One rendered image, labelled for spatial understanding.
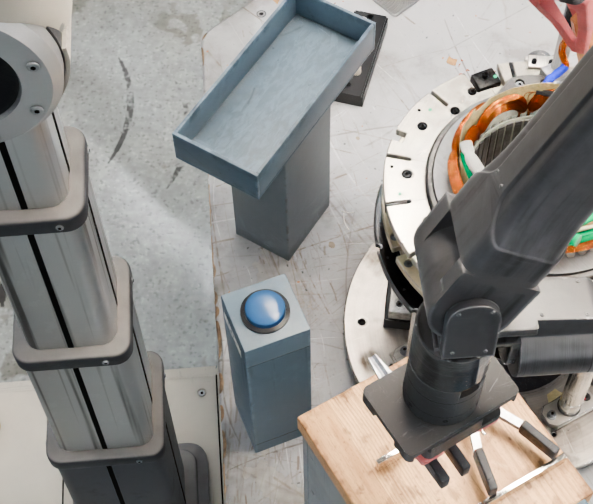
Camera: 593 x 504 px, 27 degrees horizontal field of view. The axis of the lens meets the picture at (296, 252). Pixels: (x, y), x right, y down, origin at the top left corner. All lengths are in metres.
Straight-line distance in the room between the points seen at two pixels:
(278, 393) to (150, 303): 1.15
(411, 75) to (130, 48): 1.20
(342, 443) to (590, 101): 0.54
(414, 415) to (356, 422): 0.23
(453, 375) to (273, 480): 0.62
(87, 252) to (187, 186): 1.39
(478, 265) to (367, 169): 0.91
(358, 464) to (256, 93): 0.47
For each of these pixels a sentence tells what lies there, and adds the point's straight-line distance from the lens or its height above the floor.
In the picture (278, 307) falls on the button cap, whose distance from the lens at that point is 1.25.
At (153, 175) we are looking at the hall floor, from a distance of 2.63.
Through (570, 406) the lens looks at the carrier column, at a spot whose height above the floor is 0.83.
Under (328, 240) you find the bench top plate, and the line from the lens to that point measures 1.60.
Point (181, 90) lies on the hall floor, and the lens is 2.76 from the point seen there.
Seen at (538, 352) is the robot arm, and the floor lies 1.37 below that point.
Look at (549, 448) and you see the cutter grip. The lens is 1.14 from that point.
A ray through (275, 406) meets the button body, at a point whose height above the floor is 0.89.
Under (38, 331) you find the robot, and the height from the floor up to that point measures 0.96.
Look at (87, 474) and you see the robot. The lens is 1.66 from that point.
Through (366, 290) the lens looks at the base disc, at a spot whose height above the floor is 0.80.
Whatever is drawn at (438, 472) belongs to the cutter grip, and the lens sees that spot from 1.01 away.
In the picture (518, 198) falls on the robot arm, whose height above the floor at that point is 1.53.
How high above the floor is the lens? 2.13
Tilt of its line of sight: 58 degrees down
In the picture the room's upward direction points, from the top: 2 degrees counter-clockwise
